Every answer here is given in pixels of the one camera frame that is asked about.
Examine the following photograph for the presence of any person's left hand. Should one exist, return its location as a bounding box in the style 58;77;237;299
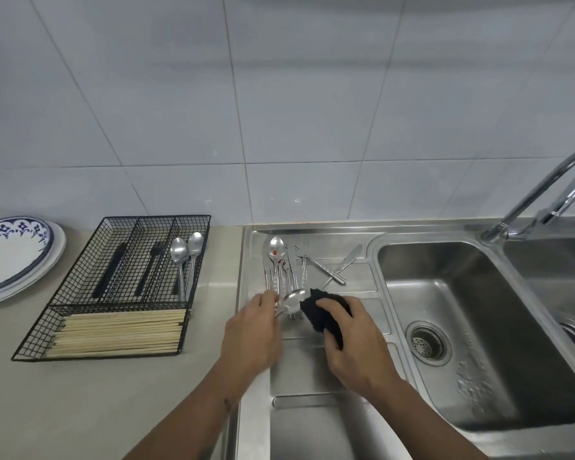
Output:
218;290;285;382

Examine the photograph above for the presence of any person's right hand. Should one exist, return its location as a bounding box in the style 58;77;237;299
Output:
315;296;405;395

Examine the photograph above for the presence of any black cleaning cloth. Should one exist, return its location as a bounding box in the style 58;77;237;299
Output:
299;288;353;351

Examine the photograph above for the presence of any person's right forearm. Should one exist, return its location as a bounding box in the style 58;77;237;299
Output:
359;376;490;460

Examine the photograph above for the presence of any person's left forearm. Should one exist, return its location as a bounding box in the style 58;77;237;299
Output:
123;364;255;460

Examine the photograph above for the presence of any steel fork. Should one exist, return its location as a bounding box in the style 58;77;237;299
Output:
287;249;305;322
301;254;347;285

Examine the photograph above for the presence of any steel spoon with red spot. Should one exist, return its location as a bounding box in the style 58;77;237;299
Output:
267;236;288;294

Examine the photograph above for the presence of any steel table knife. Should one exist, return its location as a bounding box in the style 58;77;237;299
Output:
321;244;364;289

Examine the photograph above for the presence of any bundle of wooden chopsticks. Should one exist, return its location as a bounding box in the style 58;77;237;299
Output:
45;309;188;359

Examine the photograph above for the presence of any stainless steel double sink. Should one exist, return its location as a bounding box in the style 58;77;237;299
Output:
223;216;575;460

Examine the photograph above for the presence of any white plate with blue rim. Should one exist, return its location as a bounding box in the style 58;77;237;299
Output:
0;219;67;309

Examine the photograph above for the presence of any blue patterned white plate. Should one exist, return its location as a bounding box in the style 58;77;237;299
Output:
0;216;55;297

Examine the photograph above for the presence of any chrome faucet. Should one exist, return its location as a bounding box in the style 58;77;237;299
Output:
479;146;575;245

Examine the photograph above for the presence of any black wire cutlery basket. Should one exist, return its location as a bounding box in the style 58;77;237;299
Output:
11;215;212;363

